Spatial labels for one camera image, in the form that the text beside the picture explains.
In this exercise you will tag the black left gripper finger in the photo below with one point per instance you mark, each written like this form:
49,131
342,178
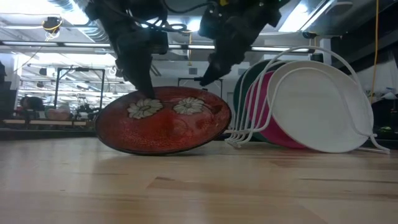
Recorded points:
143,81

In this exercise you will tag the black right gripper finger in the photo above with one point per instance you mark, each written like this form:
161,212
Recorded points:
214,73

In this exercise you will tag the red flower pattern plate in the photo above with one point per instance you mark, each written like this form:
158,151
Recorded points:
161,130

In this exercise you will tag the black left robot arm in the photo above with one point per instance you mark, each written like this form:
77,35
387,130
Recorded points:
102,12

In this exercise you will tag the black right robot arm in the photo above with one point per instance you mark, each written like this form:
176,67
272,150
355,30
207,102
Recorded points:
280,7

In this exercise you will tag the dark green plate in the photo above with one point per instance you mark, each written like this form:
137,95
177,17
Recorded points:
252,74

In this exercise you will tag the bright ceiling light panel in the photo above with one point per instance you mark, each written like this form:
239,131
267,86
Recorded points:
295,15

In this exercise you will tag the long ceiling light strip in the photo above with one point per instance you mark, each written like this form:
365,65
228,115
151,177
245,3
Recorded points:
56,43

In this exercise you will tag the pink plate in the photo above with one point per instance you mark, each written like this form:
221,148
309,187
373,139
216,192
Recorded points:
276,133

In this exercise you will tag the plain white plate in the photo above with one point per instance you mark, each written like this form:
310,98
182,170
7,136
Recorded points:
317,109

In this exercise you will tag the yellow pole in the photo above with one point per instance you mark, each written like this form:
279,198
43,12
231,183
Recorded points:
375,46

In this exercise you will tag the black metal frame rig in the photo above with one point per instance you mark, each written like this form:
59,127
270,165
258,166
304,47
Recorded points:
56,87

